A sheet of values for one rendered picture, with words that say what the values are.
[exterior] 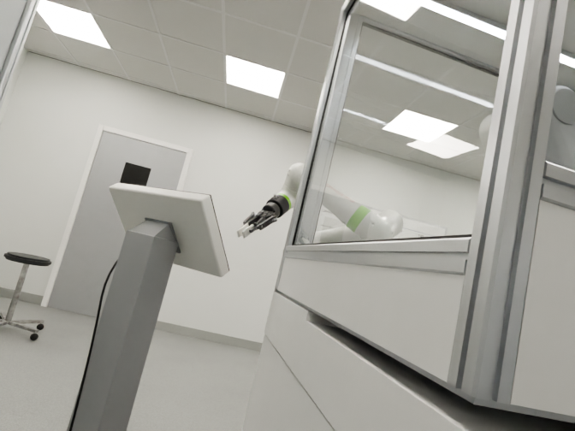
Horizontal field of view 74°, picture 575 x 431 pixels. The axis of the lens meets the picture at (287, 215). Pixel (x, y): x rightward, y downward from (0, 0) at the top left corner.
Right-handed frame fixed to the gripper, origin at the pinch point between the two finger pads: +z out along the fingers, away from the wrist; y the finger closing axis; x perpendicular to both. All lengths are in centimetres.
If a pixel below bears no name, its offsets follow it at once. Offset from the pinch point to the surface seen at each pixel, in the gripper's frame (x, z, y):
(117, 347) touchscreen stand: 18, 56, -16
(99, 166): 40, -133, -333
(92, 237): 109, -89, -320
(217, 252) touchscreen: -3.1, 21.0, 4.5
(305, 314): -12, 45, 55
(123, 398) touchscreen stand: 35, 62, -14
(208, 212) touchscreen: -18.8, 20.6, 4.5
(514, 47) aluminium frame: -64, 50, 91
